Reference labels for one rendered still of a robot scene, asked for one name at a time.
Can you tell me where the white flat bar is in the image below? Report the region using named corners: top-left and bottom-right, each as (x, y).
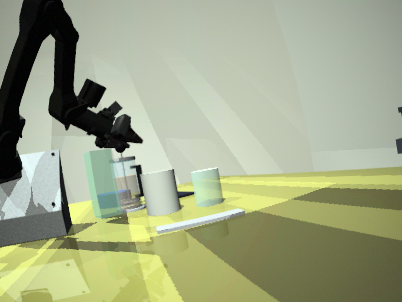
top-left (155, 208), bottom-right (245, 234)

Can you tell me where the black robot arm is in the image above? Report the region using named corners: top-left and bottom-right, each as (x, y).
top-left (0, 0), bottom-right (106, 184)

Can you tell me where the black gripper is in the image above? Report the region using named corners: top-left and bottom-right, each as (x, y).
top-left (85, 112), bottom-right (143, 148)

